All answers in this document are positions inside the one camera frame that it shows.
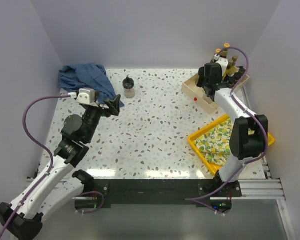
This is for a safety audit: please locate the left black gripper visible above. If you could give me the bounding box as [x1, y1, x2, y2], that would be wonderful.
[82, 90, 120, 143]

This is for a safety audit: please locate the yellow oil bottle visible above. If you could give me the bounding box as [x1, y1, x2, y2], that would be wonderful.
[227, 59, 233, 75]
[230, 55, 238, 73]

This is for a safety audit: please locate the red cap sauce bottle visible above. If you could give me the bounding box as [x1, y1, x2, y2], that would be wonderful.
[221, 43, 230, 58]

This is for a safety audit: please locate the yellow cap sauce bottle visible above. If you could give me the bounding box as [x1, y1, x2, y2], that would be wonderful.
[215, 48, 221, 55]

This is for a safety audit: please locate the taped lid glass jar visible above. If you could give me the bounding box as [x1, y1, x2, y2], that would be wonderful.
[122, 76, 135, 99]

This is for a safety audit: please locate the small front spice jar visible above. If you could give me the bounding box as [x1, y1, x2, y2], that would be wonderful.
[238, 66, 246, 79]

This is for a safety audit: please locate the black cap spice shaker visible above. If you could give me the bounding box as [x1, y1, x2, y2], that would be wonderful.
[227, 76, 237, 88]

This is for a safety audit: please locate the dark spice shaker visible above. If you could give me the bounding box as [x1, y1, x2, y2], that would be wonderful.
[233, 72, 243, 84]

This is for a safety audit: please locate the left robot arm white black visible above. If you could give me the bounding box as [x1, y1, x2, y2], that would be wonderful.
[0, 88, 121, 240]

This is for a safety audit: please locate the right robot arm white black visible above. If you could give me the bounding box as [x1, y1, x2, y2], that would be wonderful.
[197, 62, 268, 197]

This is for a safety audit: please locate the beige divided wooden tray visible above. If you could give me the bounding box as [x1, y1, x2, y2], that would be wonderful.
[181, 68, 248, 119]

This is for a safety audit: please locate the blue checkered shirt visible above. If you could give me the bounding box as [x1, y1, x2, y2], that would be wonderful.
[58, 63, 116, 100]

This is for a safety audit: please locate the yellow plastic tray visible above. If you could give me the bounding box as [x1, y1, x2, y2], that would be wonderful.
[187, 114, 275, 176]

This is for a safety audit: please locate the lemon print cloth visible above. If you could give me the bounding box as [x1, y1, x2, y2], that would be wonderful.
[192, 118, 233, 166]

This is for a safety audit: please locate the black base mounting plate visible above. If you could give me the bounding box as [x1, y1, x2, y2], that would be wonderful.
[75, 179, 242, 213]

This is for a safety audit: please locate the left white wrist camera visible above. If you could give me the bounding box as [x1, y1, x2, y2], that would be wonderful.
[68, 88, 96, 105]

